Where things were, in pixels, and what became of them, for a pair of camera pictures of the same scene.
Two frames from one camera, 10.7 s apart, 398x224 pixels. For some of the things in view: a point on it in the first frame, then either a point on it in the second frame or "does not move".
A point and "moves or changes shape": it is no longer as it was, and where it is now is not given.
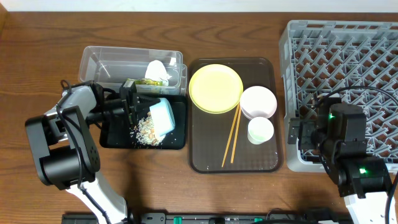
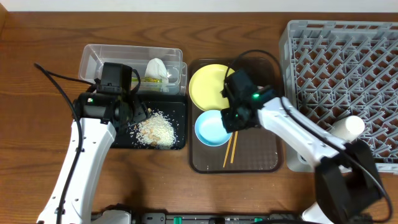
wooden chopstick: x=236 y=134 does not move
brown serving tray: x=219 y=142 does not move
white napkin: x=155 y=70 does not move
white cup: x=260 y=130 moves or changes shape
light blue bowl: x=163 y=117 to x=209 y=129
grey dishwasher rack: x=355 y=61 does not move
